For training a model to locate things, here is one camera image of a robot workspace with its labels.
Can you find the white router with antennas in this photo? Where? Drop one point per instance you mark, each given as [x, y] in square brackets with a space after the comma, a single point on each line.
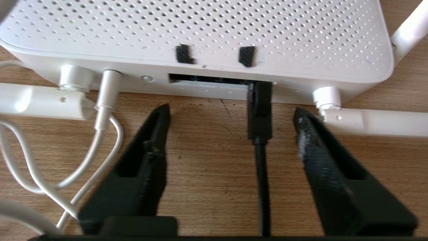
[214, 36]

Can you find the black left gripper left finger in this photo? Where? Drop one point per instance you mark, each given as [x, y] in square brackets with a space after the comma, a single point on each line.
[133, 187]

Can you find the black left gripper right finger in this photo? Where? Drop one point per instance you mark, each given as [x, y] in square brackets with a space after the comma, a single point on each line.
[351, 194]

